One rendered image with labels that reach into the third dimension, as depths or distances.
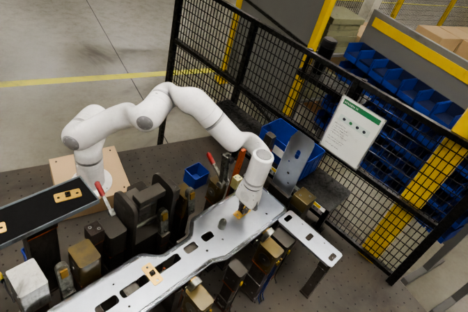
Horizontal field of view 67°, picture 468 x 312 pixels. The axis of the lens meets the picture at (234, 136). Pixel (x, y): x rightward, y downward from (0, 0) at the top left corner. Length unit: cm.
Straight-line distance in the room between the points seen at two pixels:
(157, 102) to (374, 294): 138
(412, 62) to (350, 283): 167
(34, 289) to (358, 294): 139
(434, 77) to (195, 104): 199
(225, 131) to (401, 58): 197
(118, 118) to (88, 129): 15
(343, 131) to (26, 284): 138
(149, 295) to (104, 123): 65
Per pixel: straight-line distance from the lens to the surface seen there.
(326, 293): 188
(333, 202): 177
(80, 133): 151
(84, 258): 130
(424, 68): 289
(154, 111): 126
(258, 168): 133
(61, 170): 196
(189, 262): 139
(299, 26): 329
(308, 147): 155
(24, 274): 127
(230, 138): 127
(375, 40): 312
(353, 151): 178
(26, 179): 208
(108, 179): 187
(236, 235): 150
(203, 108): 123
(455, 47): 542
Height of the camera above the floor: 218
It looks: 37 degrees down
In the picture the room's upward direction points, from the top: 16 degrees clockwise
